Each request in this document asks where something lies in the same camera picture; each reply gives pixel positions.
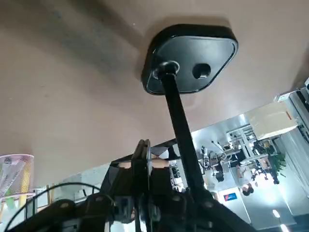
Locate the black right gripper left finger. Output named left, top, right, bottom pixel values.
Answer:
left=4, top=164, right=136, bottom=232

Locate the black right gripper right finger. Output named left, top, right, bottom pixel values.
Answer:
left=149, top=166, right=254, bottom=232

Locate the black desktop phone stand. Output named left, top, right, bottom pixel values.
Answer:
left=141, top=23, right=239, bottom=194

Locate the person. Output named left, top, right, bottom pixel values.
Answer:
left=236, top=161, right=255, bottom=197

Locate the pink mesh pen cup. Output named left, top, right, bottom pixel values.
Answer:
left=0, top=153, right=35, bottom=211

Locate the brown cardboard box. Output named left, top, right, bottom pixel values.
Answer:
left=248, top=102, right=298, bottom=140

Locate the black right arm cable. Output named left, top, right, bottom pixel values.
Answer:
left=4, top=181, right=119, bottom=230

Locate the aluminium frame post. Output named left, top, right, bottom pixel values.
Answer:
left=288, top=88, right=309, bottom=143

